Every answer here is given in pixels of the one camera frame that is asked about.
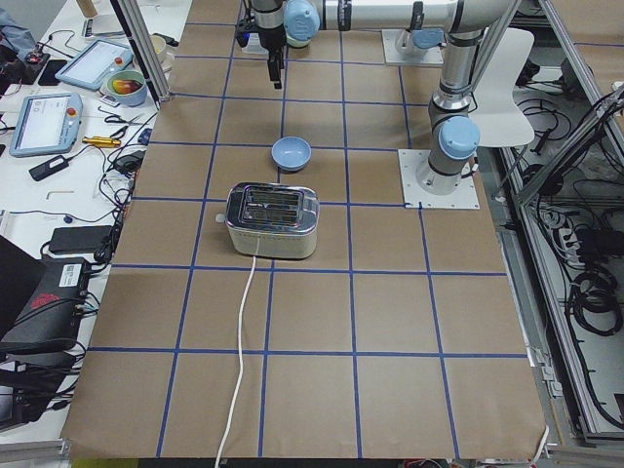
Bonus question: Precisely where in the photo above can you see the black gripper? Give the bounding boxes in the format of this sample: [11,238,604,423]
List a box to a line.
[258,24,286,90]

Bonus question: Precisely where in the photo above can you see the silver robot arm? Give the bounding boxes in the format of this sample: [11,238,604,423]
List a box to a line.
[235,1,517,196]

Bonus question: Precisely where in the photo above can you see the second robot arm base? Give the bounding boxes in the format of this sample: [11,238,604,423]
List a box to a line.
[381,28,446,68]

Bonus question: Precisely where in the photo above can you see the blue bowl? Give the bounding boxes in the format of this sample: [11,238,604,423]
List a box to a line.
[271,136,312,172]

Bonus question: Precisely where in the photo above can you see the bowl with fruit pattern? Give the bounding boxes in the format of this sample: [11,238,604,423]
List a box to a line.
[104,70,147,107]

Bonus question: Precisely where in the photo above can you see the white cup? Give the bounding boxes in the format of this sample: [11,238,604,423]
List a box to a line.
[150,33,178,61]

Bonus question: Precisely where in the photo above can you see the silver toaster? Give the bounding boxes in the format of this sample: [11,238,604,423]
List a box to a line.
[215,182,320,259]

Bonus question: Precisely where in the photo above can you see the black scissors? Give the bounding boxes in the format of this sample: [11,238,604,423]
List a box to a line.
[103,113,142,139]

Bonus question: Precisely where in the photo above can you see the black smartphone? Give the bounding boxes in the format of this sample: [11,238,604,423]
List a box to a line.
[37,58,67,87]

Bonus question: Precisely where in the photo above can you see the white chair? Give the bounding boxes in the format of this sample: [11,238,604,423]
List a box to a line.
[470,28,534,147]

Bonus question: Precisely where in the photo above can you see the blue teach pendant tablet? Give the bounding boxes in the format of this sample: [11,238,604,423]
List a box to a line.
[9,93,83,158]

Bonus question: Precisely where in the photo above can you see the black power adapter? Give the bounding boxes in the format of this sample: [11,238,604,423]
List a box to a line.
[28,155,69,181]

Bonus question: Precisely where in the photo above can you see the black power brick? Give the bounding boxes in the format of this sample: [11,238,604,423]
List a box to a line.
[48,225,112,254]

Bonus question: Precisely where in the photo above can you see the allen key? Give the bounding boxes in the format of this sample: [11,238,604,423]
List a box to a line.
[46,190,74,200]

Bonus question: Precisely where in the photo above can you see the black electronics box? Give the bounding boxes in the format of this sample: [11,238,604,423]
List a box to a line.
[1,257,91,355]

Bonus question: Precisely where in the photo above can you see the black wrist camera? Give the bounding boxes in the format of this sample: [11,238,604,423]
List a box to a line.
[235,18,256,48]

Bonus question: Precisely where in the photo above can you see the aluminium frame post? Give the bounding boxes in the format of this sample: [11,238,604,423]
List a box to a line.
[110,0,172,104]

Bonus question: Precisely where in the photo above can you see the yellow handled screwdriver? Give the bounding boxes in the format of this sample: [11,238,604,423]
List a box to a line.
[82,136,121,148]

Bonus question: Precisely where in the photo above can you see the white toaster power cable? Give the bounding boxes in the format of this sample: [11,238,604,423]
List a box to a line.
[214,254,258,468]

